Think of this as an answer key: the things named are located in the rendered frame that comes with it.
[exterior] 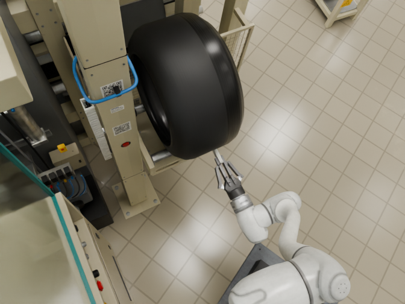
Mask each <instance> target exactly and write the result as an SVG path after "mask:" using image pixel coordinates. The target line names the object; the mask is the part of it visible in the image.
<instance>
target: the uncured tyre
mask: <svg viewBox="0 0 405 304"><path fill-rule="evenodd" d="M128 56H129V59H130V60H131V62H132V64H133V66H134V69H135V71H136V74H137V77H138V84H137V86H136V87H137V90H138V93H139V95H140V99H141V101H142V104H143V106H144V108H145V111H146V113H147V115H148V118H149V120H150V121H151V124H152V126H153V127H154V130H155V131H156V133H157V135H158V137H159V138H160V140H161V142H162V143H163V145H164V146H165V148H166V149H167V150H168V151H169V152H170V153H171V154H172V155H173V156H175V157H179V158H181V159H184V160H189V159H195V158H197V157H200V156H202V155H203V154H206V153H208V152H211V151H213V150H215V149H217V148H220V147H222V146H224V145H227V144H229V143H230V142H231V141H232V140H233V139H234V138H236V136H237V135H238V133H239V130H240V127H241V125H242V122H243V117H244V98H243V90H242V85H241V82H240V77H239V74H238V71H237V67H236V65H235V62H234V60H233V58H232V55H231V53H230V51H229V49H228V47H227V45H226V43H225V42H224V40H223V38H222V37H221V35H220V34H219V33H218V31H217V30H216V29H215V27H214V26H213V25H212V24H210V23H209V22H207V21H206V20H205V19H203V18H201V17H199V16H198V15H196V14H194V13H178V14H175V15H172V16H168V17H165V18H163V19H159V20H156V21H153V22H150V23H147V24H143V25H141V26H140V27H139V28H137V29H135V30H134V33H133V35H132V36H131V39H130V41H129V43H128Z"/></svg>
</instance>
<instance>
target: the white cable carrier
mask: <svg viewBox="0 0 405 304"><path fill-rule="evenodd" d="M80 101H81V104H82V106H83V109H84V111H85V113H86V116H87V119H88V120H89V123H90V126H91V128H92V130H93V133H94V135H95V137H96V140H97V142H98V145H99V147H100V149H101V152H102V154H103V156H104V159H105V160H108V159H111V158H112V155H111V154H112V151H111V149H109V147H108V144H107V141H106V138H105V136H104V133H105V131H104V128H102V127H101V124H100V122H99V119H98V115H97V113H96V110H95V107H96V104H90V103H88V102H87V101H86V100H85V99H84V98H82V99H80Z"/></svg>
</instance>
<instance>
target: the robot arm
mask: <svg viewBox="0 0 405 304"><path fill-rule="evenodd" d="M213 153H214V155H215V162H216V164H217V166H216V167H215V173H216V178H217V181H218V189H223V190H224V191H226V193H227V195H228V197H229V199H230V200H232V202H230V204H231V207H232V208H233V210H234V213H235V214H236V218H237V222H238V224H239V227H240V229H241V230H242V232H243V234H244V235H245V236H246V238H247V239H248V241H249V242H251V243H253V244H258V243H260V242H262V241H264V240H266V239H267V238H268V229H267V227H269V226H270V225H272V224H274V223H284V226H283V228H282V231H281V234H280V237H279V240H278V247H279V250H280V253H281V255H282V256H283V257H284V259H285V260H286V262H282V263H279V264H274V265H271V266H268V267H266V268H263V269H261V270H259V271H257V272H255V273H252V274H250V275H248V276H246V277H245V278H243V279H241V280H240V281H239V282H238V283H237V284H235V286H234V287H233V288H232V289H231V291H230V295H229V297H228V302H229V304H322V303H324V302H328V303H334V302H340V301H342V300H343V299H345V298H346V296H347V295H348V294H349V292H350V287H351V285H350V281H349V279H348V276H347V273H346V271H345V270H344V269H343V267H342V266H341V265H340V263H338V261H337V260H335V259H334V258H332V257H331V256H330V255H328V254H326V253H325V252H323V251H322V250H319V249H316V248H314V247H311V246H309V245H304V244H300V243H297V236H298V230H299V226H300V219H301V218H300V213H299V212H298V211H299V209H300V207H301V199H300V196H299V195H298V194H297V193H295V192H292V191H287V192H282V193H279V194H277V195H275V196H273V197H271V198H269V199H267V200H266V201H264V202H263V203H261V204H258V205H256V206H254V205H253V203H252V201H251V199H250V197H249V195H248V194H246V195H245V191H244V189H243V187H242V185H241V180H242V178H243V175H242V174H240V173H239V171H238V170H237V169H236V168H235V167H234V165H233V164H232V163H231V162H230V161H225V159H224V157H223V155H220V154H219V152H218V150H217V149H215V150H213ZM221 164H223V166H224V168H225V170H226V172H227V174H228V177H229V178H228V177H227V175H226V173H225V171H224V169H223V167H222V165H221ZM229 167H230V169H231V170H232V171H233V172H234V173H235V175H236V176H237V178H238V179H237V178H235V177H234V176H233V175H232V173H231V171H230V169H229ZM219 170H220V172H221V174H222V176H223V178H224V181H225V182H224V186H223V184H222V181H221V176H220V173H219Z"/></svg>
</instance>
